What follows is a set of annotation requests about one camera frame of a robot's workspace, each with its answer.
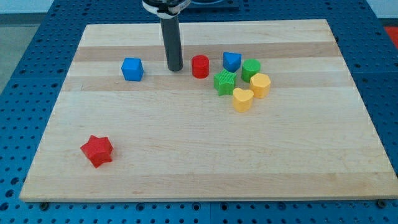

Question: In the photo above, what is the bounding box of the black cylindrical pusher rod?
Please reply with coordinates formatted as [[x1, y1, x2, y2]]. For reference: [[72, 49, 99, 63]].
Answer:
[[160, 16, 183, 72]]

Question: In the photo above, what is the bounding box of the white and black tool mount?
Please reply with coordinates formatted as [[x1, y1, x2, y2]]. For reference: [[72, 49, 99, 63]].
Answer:
[[142, 0, 190, 19]]

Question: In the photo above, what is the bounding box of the blue triangle block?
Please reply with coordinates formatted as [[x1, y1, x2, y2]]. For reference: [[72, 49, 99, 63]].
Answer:
[[223, 52, 242, 72]]

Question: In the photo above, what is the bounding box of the red cylinder block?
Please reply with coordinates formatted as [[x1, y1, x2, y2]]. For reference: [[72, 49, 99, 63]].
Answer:
[[191, 55, 210, 78]]

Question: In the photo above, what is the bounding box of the blue cube block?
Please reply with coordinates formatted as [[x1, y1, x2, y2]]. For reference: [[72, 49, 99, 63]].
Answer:
[[121, 58, 144, 82]]

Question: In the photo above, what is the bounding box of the green star block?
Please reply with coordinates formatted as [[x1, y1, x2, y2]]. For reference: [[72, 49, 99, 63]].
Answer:
[[214, 68, 236, 96]]

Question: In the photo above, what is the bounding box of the green cylinder block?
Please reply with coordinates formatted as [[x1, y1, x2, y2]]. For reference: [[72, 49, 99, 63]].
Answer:
[[241, 58, 261, 83]]

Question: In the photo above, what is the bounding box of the yellow heart block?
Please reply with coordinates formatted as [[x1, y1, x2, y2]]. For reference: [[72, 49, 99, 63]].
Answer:
[[233, 88, 254, 113]]

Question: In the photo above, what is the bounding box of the yellow hexagon block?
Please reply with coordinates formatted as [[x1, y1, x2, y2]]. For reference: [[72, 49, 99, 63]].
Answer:
[[249, 73, 271, 98]]

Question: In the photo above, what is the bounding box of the wooden board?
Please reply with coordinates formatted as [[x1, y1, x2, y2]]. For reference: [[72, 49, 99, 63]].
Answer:
[[20, 19, 397, 202]]

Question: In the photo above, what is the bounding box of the red star block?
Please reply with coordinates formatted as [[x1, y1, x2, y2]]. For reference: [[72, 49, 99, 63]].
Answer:
[[80, 135, 113, 168]]

